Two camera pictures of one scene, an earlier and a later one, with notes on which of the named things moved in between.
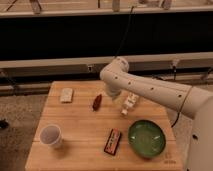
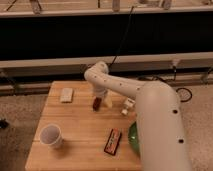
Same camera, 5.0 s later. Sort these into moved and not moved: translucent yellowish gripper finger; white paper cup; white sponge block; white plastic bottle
Moved: translucent yellowish gripper finger
Not moved: white plastic bottle; white sponge block; white paper cup
